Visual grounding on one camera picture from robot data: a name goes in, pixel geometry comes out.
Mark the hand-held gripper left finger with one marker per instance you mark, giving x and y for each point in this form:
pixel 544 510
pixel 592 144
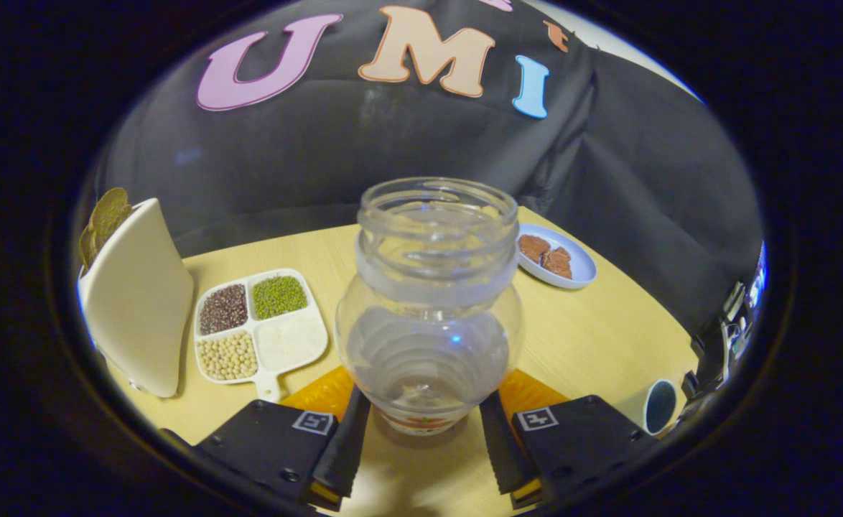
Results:
pixel 346 452

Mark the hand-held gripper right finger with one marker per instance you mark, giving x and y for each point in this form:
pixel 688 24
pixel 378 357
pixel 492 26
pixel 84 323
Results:
pixel 500 452

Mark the clear plastic bottle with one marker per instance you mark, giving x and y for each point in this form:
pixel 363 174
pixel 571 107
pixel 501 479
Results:
pixel 429 345

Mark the white and blue cup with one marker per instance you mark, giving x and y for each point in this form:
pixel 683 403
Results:
pixel 637 409

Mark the white divided tray of beans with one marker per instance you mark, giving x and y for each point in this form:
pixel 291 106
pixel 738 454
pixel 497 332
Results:
pixel 289 345

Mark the wooden table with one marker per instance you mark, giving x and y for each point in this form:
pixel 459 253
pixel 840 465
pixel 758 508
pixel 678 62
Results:
pixel 594 337

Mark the brown meat piece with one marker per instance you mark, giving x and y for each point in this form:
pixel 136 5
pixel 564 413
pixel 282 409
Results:
pixel 558 263
pixel 533 248

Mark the light blue plate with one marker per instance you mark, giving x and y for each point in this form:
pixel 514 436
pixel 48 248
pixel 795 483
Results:
pixel 581 269

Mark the dark equipment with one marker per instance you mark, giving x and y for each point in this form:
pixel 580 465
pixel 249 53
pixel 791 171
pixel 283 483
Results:
pixel 712 352

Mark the white toaster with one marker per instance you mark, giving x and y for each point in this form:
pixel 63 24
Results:
pixel 141 301

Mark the black backdrop cloth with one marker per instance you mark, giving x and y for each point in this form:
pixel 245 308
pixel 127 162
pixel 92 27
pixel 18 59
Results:
pixel 393 143

